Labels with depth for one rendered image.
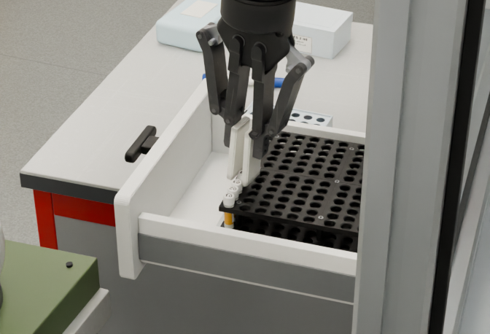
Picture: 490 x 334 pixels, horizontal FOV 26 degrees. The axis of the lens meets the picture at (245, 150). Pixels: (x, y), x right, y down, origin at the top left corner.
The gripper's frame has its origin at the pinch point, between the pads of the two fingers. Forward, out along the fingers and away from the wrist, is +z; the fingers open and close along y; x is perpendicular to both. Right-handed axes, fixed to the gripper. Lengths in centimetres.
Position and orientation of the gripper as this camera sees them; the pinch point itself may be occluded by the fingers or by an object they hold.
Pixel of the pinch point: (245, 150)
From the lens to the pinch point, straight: 116.7
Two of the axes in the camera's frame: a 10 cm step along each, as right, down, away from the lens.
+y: -8.6, -3.4, 3.7
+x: -5.0, 4.7, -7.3
